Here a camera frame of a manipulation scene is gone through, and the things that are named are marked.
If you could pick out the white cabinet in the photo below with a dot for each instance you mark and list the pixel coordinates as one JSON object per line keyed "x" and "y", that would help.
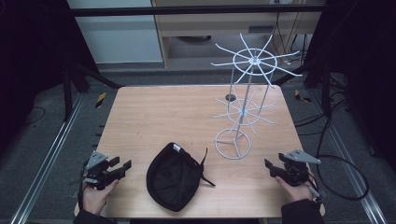
{"x": 118, "y": 40}

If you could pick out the black horizontal frame bar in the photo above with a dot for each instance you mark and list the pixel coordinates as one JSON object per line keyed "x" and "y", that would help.
{"x": 186, "y": 11}

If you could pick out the black metal stand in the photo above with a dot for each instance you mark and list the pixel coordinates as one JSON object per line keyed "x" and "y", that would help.
{"x": 67, "y": 93}
{"x": 326, "y": 93}

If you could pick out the black table grommet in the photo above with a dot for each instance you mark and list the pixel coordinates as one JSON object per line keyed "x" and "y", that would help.
{"x": 230, "y": 97}

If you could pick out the person's left hand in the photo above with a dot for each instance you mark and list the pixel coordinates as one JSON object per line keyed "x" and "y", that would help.
{"x": 95, "y": 199}

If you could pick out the light wooden desk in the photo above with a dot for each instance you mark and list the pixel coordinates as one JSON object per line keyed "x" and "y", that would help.
{"x": 199, "y": 25}

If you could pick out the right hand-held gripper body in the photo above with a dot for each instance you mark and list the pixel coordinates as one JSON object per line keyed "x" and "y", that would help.
{"x": 295, "y": 172}

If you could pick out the aluminium floor rail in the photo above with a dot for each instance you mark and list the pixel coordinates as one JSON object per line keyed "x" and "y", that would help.
{"x": 46, "y": 158}
{"x": 348, "y": 169}

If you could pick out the black cap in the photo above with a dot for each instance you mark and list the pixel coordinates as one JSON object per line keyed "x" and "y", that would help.
{"x": 172, "y": 180}

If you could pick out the black yellow tape marker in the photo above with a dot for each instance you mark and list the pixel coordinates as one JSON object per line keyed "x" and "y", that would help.
{"x": 100, "y": 100}
{"x": 299, "y": 95}

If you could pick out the person's right hand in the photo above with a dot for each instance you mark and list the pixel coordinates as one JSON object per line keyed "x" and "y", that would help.
{"x": 297, "y": 193}

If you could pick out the black curtain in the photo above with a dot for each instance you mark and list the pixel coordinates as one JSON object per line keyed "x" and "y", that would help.
{"x": 31, "y": 62}
{"x": 367, "y": 62}

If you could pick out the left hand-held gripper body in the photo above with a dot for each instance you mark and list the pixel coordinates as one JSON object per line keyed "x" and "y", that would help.
{"x": 98, "y": 174}

